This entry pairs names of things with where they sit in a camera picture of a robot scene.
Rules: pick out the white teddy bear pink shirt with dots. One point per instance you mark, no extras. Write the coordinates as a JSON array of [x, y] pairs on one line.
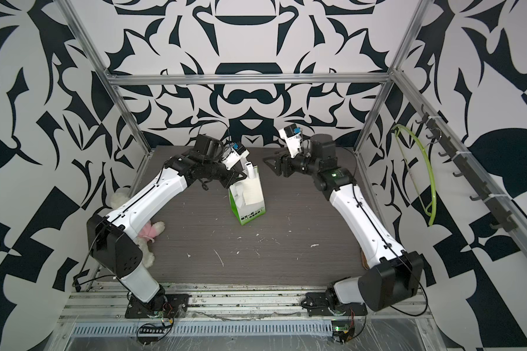
[[147, 234]]

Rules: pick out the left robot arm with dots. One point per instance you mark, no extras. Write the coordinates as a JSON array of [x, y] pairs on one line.
[[112, 237]]

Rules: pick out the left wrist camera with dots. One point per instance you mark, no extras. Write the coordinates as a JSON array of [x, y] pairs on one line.
[[234, 153]]

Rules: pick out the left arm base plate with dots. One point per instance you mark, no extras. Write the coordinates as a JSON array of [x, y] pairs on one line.
[[160, 307]]

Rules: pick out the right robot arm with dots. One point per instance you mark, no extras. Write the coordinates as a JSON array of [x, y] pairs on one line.
[[393, 274]]

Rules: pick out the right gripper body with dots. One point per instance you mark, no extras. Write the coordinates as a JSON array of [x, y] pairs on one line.
[[303, 164]]

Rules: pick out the aluminium frame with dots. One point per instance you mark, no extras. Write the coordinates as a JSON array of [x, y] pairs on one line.
[[358, 71]]

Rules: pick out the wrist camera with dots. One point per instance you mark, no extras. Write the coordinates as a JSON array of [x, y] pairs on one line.
[[292, 135], [234, 153]]

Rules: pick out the black hook rack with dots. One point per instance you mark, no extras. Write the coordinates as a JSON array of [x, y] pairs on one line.
[[486, 190]]

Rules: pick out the green lit controller board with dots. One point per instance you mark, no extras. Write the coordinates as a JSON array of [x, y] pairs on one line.
[[342, 332]]

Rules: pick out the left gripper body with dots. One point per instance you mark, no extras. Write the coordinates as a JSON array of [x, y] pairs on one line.
[[218, 173]]

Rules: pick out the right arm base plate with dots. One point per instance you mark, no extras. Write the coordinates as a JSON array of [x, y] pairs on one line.
[[326, 304]]

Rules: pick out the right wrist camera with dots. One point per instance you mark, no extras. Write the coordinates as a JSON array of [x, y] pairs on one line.
[[292, 135]]

